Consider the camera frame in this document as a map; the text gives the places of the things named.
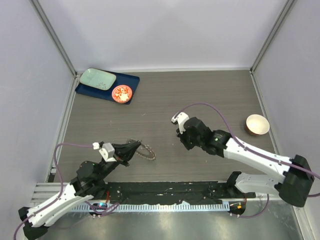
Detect red patterned small bowl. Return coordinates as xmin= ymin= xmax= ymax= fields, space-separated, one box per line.
xmin=111 ymin=85 xmax=133 ymax=104

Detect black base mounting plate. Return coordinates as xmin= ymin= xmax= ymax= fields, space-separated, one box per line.
xmin=100 ymin=181 xmax=256 ymax=205

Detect light green rectangular plate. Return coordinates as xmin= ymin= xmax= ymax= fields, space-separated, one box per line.
xmin=79 ymin=68 xmax=117 ymax=91

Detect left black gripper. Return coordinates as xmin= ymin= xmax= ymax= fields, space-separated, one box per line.
xmin=96 ymin=140 xmax=141 ymax=181

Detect large metal keyring with rings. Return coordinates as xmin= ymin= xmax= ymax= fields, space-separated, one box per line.
xmin=135 ymin=143 xmax=156 ymax=161

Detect slotted cable duct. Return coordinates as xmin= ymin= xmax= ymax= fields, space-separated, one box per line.
xmin=70 ymin=201 xmax=230 ymax=214

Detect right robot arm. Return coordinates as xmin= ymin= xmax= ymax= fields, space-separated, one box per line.
xmin=171 ymin=112 xmax=315 ymax=207

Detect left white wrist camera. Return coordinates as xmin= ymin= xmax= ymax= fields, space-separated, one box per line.
xmin=92 ymin=142 xmax=117 ymax=163

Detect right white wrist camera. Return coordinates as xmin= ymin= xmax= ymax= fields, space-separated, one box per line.
xmin=171 ymin=112 xmax=189 ymax=134

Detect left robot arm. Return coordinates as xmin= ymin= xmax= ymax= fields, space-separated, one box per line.
xmin=18 ymin=140 xmax=142 ymax=240

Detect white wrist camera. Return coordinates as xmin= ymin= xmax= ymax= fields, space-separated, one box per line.
xmin=171 ymin=112 xmax=189 ymax=134
xmin=92 ymin=142 xmax=117 ymax=163

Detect dark blue tray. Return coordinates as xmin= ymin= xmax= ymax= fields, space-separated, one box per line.
xmin=75 ymin=68 xmax=140 ymax=105

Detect white brown bowl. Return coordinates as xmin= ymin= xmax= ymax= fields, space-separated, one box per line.
xmin=245 ymin=114 xmax=270 ymax=136

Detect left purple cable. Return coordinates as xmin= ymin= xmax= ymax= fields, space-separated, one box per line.
xmin=12 ymin=142 xmax=121 ymax=240

